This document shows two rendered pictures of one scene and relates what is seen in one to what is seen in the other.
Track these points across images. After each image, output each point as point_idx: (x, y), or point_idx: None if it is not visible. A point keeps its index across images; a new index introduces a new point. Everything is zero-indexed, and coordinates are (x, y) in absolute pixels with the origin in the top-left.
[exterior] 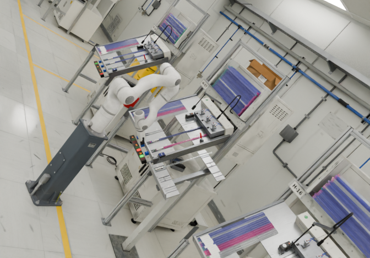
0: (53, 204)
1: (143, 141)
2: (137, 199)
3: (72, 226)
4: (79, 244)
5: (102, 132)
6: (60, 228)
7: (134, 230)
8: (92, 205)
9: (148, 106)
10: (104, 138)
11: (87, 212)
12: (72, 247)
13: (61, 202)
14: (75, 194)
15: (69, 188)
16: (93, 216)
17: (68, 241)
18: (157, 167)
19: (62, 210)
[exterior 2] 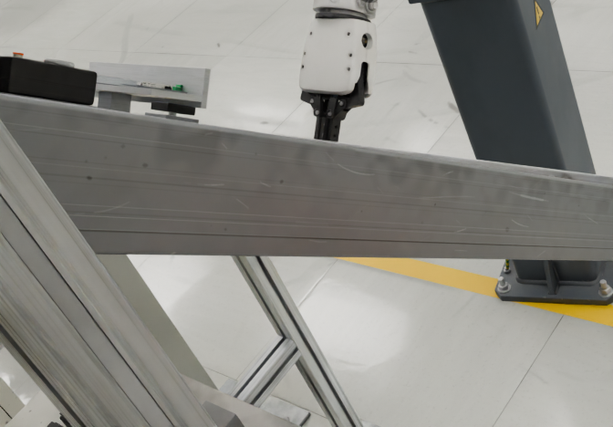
0: (503, 264)
1: (303, 91)
2: (254, 371)
3: (406, 298)
4: (345, 292)
5: None
6: (419, 261)
7: (210, 378)
8: (451, 426)
9: (587, 182)
10: None
11: (431, 385)
12: (348, 270)
13: (499, 285)
14: (532, 380)
15: (576, 371)
16: (405, 399)
17: (370, 266)
18: (161, 84)
19: (478, 294)
